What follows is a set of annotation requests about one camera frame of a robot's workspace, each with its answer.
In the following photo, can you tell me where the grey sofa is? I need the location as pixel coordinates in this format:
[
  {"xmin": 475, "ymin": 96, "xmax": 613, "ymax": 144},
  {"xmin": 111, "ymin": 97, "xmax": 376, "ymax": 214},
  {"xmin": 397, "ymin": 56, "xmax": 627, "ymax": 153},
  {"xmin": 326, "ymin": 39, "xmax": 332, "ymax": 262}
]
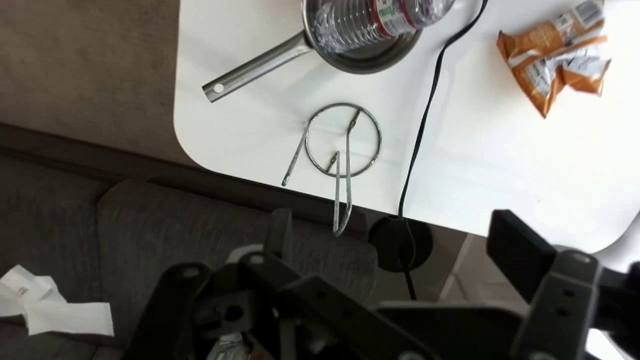
[{"xmin": 0, "ymin": 125, "xmax": 376, "ymax": 360}]

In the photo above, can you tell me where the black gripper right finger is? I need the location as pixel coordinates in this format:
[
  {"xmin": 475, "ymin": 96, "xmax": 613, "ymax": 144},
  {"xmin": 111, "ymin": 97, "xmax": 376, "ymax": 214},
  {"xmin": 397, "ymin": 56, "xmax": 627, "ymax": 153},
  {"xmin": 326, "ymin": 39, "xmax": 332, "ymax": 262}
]
[{"xmin": 381, "ymin": 209, "xmax": 640, "ymax": 360}]

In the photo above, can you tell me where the steel saucepan with handle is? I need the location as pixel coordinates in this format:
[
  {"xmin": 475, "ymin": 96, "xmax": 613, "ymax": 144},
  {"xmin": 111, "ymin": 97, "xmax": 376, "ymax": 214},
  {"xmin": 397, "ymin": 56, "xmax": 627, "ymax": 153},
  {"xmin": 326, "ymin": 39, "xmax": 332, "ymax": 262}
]
[{"xmin": 203, "ymin": 0, "xmax": 430, "ymax": 101}]

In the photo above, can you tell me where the white crumpled paper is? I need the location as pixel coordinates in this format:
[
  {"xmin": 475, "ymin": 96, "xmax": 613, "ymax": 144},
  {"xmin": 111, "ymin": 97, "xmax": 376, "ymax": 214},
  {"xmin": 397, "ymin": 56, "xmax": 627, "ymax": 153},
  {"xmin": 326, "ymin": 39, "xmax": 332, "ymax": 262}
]
[{"xmin": 0, "ymin": 263, "xmax": 114, "ymax": 336}]

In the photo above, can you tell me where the silver wire ring stand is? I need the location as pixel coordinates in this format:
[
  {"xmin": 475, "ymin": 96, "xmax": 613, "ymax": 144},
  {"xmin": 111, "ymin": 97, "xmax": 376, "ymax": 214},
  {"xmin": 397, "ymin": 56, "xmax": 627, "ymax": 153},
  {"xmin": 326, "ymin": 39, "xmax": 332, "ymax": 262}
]
[{"xmin": 281, "ymin": 101, "xmax": 382, "ymax": 235}]

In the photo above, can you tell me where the black table base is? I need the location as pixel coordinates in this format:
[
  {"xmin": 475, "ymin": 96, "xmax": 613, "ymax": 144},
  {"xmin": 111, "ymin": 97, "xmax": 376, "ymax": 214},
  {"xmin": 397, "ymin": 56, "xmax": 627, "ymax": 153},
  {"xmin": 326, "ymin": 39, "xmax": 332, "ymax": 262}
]
[{"xmin": 369, "ymin": 216, "xmax": 434, "ymax": 272}]

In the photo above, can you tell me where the orange snack bag right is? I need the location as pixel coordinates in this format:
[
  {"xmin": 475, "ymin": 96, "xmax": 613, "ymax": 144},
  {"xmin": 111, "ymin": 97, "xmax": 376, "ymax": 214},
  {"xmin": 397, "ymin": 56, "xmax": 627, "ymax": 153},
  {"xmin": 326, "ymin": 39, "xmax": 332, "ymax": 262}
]
[{"xmin": 496, "ymin": 0, "xmax": 613, "ymax": 118}]

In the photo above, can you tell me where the black power cable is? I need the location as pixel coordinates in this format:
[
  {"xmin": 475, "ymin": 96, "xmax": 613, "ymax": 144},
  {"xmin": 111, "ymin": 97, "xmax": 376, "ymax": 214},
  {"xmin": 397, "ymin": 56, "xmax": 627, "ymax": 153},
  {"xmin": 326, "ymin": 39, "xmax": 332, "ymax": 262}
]
[{"xmin": 397, "ymin": 0, "xmax": 492, "ymax": 218}]

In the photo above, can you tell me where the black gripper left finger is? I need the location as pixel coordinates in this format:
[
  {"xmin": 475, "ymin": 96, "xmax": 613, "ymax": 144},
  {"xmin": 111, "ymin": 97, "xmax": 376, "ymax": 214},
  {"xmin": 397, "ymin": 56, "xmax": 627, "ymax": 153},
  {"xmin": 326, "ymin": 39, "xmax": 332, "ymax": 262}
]
[{"xmin": 123, "ymin": 209, "xmax": 440, "ymax": 360}]

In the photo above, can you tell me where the water bottle in saucepan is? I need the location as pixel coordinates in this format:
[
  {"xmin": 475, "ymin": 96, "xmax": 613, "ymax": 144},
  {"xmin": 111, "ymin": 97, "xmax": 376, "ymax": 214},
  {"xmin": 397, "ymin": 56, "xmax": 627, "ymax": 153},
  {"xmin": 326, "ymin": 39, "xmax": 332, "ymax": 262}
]
[{"xmin": 312, "ymin": 0, "xmax": 457, "ymax": 53}]

